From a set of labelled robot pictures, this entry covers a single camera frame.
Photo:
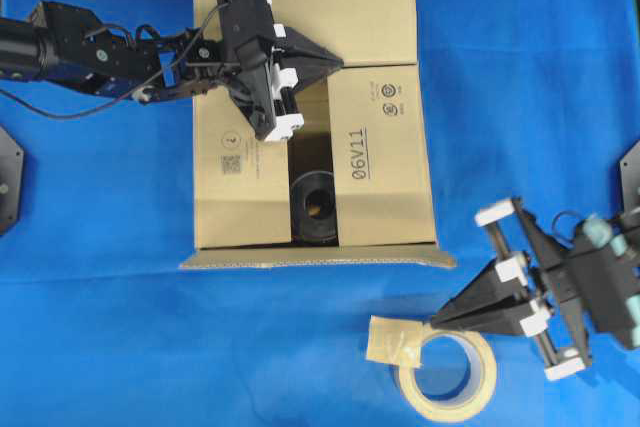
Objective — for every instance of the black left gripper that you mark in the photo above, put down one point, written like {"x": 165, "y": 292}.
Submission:
{"x": 268, "y": 69}

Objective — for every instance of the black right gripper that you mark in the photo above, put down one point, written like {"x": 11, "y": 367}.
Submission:
{"x": 595, "y": 276}

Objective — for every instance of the brown cardboard box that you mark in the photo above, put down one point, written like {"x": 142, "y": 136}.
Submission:
{"x": 364, "y": 124}

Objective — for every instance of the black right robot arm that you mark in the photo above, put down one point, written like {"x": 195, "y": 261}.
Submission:
{"x": 516, "y": 240}

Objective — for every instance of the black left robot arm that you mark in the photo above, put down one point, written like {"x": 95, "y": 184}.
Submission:
{"x": 70, "y": 47}

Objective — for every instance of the black cylindrical object in box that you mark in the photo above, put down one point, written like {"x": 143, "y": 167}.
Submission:
{"x": 313, "y": 209}

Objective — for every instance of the beige masking tape roll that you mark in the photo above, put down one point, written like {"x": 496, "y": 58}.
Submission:
{"x": 445, "y": 376}

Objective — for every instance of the blue table cloth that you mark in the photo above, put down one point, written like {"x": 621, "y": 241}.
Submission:
{"x": 99, "y": 327}

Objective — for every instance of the black wrist camera on left gripper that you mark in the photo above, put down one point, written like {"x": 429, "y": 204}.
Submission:
{"x": 248, "y": 33}

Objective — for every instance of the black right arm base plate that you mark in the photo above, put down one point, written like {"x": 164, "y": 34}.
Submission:
{"x": 629, "y": 168}

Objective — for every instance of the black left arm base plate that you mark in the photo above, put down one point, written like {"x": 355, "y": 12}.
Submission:
{"x": 11, "y": 168}

